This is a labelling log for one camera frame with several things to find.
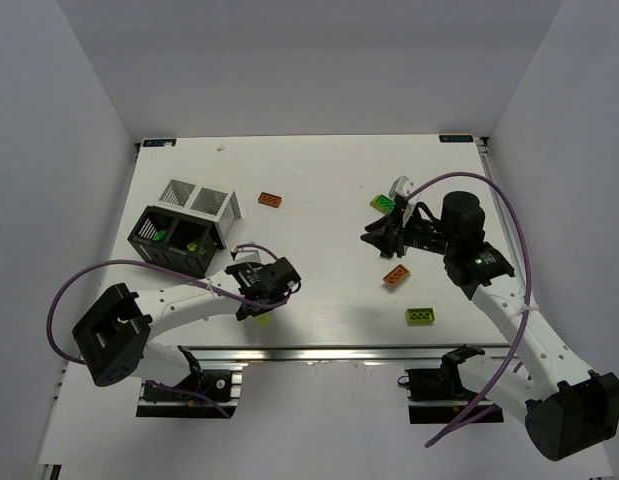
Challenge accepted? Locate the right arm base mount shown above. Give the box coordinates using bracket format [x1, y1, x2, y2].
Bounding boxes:
[397, 345, 485, 425]

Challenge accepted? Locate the brown lego brick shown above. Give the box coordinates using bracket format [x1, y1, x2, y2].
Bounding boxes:
[258, 192, 282, 208]

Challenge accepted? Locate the lime long lego brick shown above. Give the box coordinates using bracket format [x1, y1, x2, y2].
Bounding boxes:
[405, 307, 436, 326]

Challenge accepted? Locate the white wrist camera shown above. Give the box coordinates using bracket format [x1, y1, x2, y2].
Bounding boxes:
[389, 176, 417, 226]
[231, 247, 261, 263]

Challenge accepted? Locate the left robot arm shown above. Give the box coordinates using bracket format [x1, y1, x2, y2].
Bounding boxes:
[72, 257, 301, 391]

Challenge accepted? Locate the pale yellow stepped lego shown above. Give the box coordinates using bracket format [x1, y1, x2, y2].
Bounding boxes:
[255, 313, 271, 326]

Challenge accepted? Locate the green lime long lego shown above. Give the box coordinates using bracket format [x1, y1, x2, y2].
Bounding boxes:
[370, 194, 395, 214]

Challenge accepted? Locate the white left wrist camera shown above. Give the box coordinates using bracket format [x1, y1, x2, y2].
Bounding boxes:
[231, 247, 261, 263]

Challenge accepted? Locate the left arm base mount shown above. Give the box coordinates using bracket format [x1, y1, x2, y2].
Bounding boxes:
[136, 348, 240, 419]

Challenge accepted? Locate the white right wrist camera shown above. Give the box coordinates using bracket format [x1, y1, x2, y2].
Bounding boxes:
[389, 176, 417, 226]

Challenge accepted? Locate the green two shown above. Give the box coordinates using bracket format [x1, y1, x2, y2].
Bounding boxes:
[151, 229, 167, 242]

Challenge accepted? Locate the white slotted container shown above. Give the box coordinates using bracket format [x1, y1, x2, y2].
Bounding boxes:
[157, 178, 242, 248]

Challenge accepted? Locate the right side table rail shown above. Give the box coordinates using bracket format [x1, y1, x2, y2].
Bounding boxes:
[475, 137, 527, 294]

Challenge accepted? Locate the black slotted container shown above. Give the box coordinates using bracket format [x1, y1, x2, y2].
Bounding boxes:
[128, 206, 224, 278]

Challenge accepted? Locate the orange lego brick with lime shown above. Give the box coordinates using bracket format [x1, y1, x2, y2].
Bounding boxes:
[383, 264, 410, 289]

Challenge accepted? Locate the aluminium table edge rail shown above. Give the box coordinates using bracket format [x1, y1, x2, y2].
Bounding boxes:
[178, 344, 520, 367]

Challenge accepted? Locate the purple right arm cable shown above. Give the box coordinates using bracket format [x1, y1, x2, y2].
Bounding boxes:
[403, 171, 533, 449]

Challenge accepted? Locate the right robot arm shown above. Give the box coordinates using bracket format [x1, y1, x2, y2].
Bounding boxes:
[361, 191, 619, 461]

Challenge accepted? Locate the blue corner sticker left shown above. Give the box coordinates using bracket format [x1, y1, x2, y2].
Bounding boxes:
[142, 138, 177, 148]

